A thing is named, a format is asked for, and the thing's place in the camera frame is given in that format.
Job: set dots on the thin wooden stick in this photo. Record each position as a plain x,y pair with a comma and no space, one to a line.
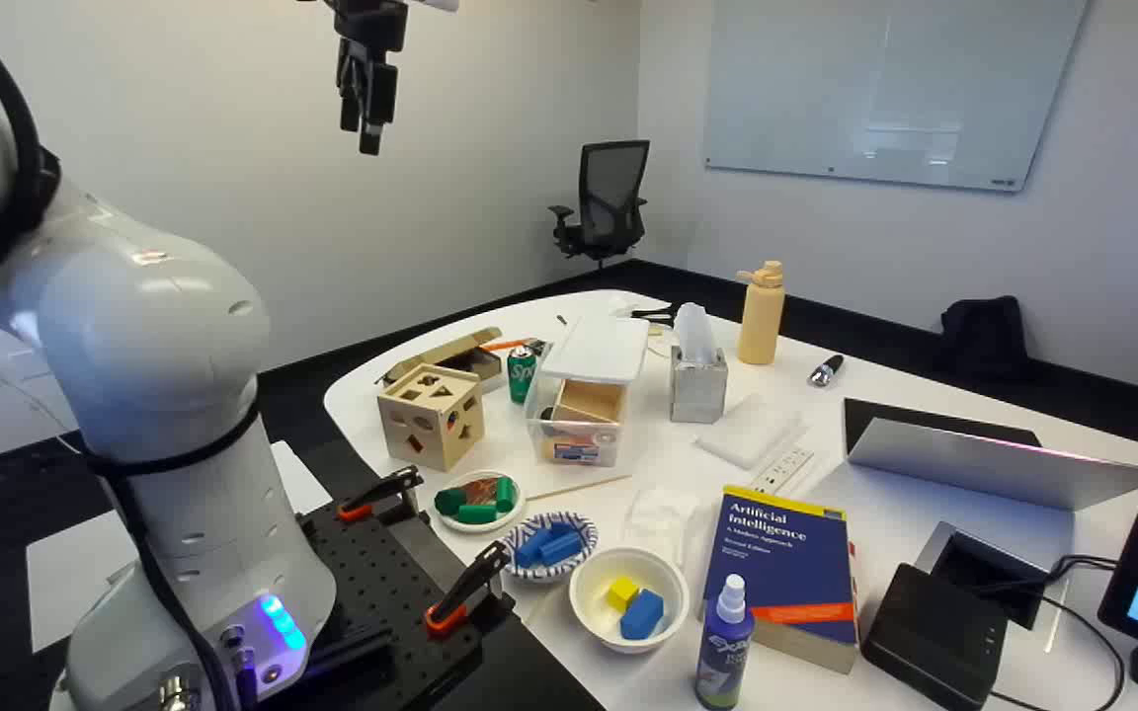
575,486

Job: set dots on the black box device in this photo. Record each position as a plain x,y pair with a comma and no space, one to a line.
931,637

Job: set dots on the grey tissue holder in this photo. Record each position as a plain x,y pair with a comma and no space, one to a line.
698,387

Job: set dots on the brown toy steak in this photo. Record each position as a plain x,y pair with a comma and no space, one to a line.
476,491

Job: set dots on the black office chair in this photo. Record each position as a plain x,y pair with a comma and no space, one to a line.
609,200

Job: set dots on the white remote control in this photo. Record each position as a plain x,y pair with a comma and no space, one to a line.
783,466

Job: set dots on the white container lid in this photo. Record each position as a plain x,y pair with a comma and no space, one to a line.
592,349

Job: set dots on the green cylinder block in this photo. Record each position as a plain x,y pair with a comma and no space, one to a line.
476,512
507,491
447,501

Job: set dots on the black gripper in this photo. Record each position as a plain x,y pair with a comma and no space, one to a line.
366,21

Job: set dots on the white tissue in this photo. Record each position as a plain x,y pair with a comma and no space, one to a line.
692,329

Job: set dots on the whiteboard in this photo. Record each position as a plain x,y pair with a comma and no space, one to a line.
887,85

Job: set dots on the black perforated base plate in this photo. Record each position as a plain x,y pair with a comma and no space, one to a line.
393,576

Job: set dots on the blue book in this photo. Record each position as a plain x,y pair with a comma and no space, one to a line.
781,557

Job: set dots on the wooden shape sorter box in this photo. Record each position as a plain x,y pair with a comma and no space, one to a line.
432,435

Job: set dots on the blue cylinder block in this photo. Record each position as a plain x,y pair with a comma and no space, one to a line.
557,538
526,549

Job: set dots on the clear plastic wrap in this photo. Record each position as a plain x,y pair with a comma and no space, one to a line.
663,517

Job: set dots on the white bowl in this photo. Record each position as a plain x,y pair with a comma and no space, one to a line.
592,617

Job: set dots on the black bag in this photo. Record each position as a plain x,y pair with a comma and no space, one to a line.
986,339

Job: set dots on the wooden shape sorter lid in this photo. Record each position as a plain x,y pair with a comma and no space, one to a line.
429,387

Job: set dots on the black marker pen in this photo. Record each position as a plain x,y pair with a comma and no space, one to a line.
825,367

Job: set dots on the yellow block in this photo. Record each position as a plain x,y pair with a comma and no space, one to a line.
623,593

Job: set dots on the clear plastic container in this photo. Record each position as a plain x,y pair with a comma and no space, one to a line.
578,435

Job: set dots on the blue spray bottle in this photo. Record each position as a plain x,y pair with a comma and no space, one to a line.
725,646

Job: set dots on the blue patterned bowl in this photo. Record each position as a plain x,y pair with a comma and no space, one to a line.
522,570

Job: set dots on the beige bottle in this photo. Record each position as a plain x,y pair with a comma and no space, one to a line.
760,316

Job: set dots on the white paper pad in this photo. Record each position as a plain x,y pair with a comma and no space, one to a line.
746,430

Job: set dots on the green cup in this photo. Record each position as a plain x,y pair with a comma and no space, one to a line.
519,376

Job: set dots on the silver laptop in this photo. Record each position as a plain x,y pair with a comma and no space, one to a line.
989,460

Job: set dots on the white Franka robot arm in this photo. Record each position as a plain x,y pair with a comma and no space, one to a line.
137,339

